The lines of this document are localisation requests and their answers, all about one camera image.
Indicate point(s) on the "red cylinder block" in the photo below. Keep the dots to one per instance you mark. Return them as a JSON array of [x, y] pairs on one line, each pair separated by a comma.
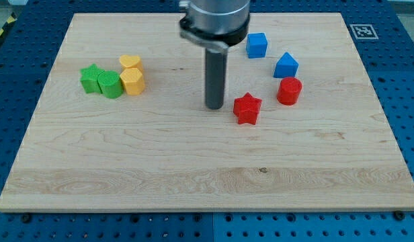
[[289, 90]]

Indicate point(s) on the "green star block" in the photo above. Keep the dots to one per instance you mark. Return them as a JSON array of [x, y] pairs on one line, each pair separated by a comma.
[[89, 78]]

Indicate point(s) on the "yellow heart block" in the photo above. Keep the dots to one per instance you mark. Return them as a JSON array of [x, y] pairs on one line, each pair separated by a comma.
[[131, 61]]

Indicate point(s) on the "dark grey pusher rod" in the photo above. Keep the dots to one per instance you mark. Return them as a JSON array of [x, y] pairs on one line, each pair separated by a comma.
[[215, 79]]

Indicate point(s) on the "blue triangular prism block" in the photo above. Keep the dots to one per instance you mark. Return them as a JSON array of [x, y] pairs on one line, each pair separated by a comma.
[[286, 66]]

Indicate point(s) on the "light wooden board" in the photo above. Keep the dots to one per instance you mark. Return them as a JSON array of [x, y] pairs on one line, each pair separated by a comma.
[[164, 151]]

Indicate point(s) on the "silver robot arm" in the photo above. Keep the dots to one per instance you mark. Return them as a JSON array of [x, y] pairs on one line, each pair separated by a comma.
[[215, 25]]

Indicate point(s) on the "yellow hexagon block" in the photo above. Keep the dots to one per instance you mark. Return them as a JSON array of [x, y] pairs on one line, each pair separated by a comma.
[[133, 81]]

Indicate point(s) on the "red star block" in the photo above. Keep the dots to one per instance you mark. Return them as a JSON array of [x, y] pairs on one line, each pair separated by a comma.
[[247, 109]]

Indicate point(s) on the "blue cube block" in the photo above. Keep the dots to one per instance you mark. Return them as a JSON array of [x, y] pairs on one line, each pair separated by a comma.
[[256, 45]]

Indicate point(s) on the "green cylinder block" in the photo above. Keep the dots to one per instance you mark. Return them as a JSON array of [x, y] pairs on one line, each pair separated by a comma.
[[110, 84]]

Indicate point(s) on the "white fiducial marker tag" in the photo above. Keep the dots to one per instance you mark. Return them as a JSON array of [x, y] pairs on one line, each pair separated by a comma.
[[364, 31]]

